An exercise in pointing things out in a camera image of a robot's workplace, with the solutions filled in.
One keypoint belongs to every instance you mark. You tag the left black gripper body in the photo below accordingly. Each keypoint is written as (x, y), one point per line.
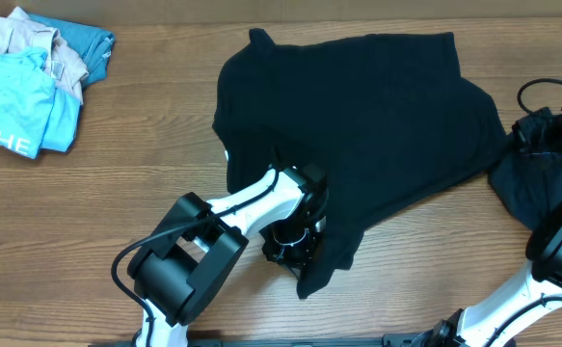
(289, 241)

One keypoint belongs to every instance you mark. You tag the black t-shirt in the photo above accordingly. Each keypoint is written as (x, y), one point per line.
(388, 118)

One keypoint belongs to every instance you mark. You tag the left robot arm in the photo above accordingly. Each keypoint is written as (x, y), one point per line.
(180, 268)

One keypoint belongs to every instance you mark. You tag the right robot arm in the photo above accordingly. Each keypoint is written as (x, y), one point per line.
(534, 292)

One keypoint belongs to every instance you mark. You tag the dark grey garment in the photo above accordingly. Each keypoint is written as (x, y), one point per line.
(528, 177)

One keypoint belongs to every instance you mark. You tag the dark blue folded garment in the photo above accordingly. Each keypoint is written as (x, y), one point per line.
(93, 44)

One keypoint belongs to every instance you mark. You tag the light blue printed t-shirt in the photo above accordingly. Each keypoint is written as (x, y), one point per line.
(35, 114)

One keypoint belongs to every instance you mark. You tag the beige folded shirt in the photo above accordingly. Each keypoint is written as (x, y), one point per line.
(18, 32)

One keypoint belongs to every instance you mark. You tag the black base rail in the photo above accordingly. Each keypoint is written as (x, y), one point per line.
(387, 340)

